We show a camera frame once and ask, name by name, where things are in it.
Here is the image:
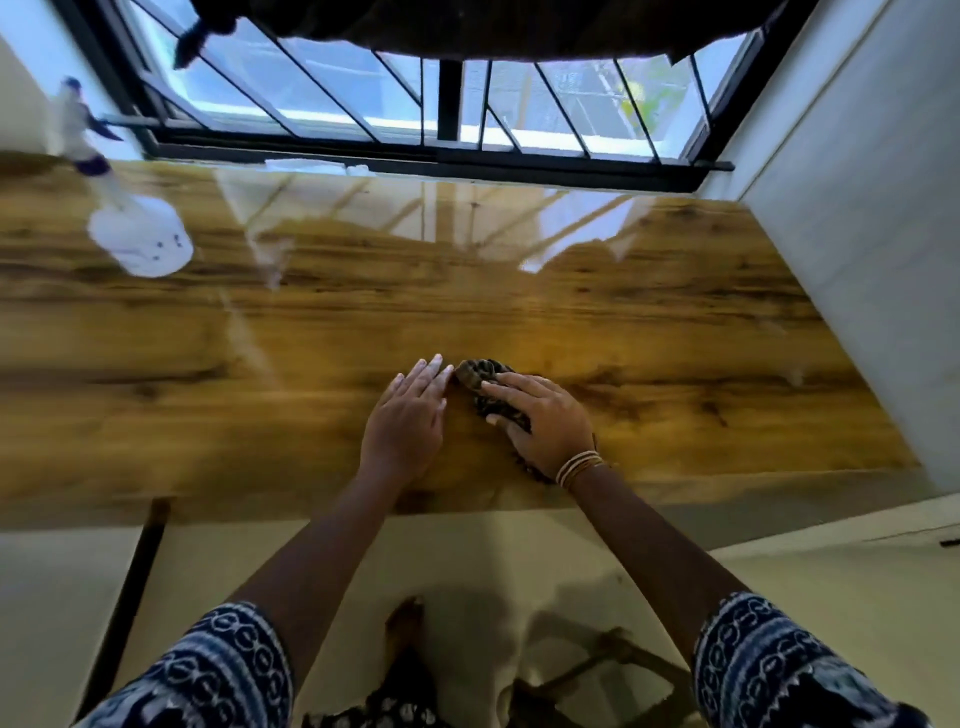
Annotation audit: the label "person's left hand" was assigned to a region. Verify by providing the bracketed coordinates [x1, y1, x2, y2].
[359, 354, 456, 490]

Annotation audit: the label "person's right hand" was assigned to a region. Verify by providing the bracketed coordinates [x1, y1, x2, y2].
[480, 371, 601, 481]

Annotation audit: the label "dark patterned cleaning cloth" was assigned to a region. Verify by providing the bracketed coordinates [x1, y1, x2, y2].
[453, 358, 556, 485]

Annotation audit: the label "person's right forearm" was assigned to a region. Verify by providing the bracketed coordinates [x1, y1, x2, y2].
[566, 465, 751, 665]

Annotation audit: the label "person's left forearm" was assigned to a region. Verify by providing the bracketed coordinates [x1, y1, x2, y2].
[225, 468, 425, 687]

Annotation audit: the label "white spray bottle purple trigger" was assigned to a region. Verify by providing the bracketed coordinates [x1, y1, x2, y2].
[48, 75, 195, 279]

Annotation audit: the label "blue white patterned garment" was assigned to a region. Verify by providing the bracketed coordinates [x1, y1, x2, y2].
[73, 591, 933, 728]

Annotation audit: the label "black metal table leg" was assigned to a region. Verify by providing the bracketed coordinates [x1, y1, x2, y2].
[75, 498, 174, 723]

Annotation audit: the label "dark curtain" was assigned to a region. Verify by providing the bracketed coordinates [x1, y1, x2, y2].
[173, 0, 790, 70]

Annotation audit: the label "beige thread bracelets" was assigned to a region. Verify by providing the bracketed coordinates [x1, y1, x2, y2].
[554, 449, 607, 490]

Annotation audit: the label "black window frame with grille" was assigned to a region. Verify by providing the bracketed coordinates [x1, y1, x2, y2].
[52, 0, 820, 194]

